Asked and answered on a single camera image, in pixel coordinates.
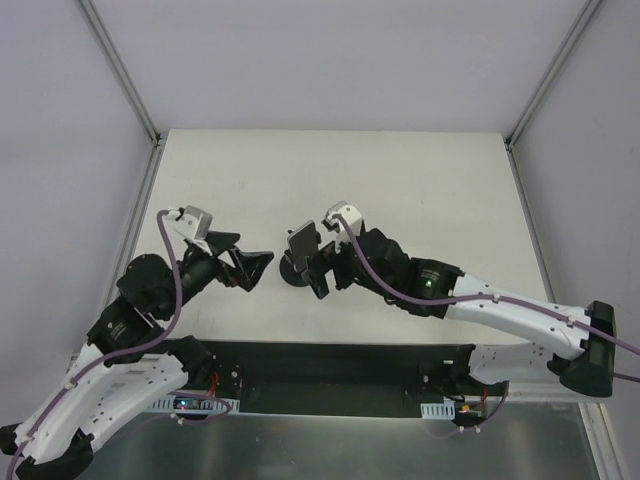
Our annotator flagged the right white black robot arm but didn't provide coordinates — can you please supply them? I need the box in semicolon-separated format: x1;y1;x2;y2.
287;223;615;398

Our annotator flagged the white cable duct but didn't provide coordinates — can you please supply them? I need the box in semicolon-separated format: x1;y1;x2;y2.
420;400;456;421
145;394;240;415

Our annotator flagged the black round phone stand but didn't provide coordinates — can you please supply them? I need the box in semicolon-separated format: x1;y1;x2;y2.
279;246;307;287

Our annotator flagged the right white cable duct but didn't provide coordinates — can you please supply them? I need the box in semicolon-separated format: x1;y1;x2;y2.
420;400;456;421

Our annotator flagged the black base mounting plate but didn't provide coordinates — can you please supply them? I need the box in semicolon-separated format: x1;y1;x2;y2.
152;337;519;416

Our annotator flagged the right aluminium frame post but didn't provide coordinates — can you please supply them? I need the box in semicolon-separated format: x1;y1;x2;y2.
504;0;605;152

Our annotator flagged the black smartphone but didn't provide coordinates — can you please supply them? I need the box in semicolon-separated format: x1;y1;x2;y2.
287;220;320;273

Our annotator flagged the left aluminium frame post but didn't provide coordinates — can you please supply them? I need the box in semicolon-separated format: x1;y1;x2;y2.
75;0;163;147

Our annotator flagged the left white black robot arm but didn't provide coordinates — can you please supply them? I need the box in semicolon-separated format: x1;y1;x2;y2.
1;232;274;479

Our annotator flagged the left white cable duct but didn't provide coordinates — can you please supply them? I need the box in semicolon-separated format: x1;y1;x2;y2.
145;394;240;415

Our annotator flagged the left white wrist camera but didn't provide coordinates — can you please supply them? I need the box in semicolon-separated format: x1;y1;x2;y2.
167;205;213;256

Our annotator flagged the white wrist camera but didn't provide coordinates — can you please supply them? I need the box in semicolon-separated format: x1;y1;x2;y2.
322;201;364;254
167;205;213;256

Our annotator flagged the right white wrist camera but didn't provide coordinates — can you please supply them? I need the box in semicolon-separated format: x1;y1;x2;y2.
322;201;364;254

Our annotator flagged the aluminium frame post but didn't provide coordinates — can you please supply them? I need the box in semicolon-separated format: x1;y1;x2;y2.
504;0;605;152
75;0;163;147

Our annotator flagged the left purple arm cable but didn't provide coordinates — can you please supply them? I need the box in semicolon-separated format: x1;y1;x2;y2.
9;208;234;480

